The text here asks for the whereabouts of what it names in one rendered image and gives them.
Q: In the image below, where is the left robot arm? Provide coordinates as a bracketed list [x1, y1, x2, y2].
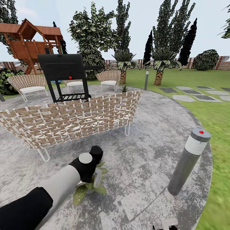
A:
[0, 146, 103, 230]

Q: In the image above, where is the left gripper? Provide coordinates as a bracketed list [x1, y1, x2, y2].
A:
[81, 168, 95, 183]

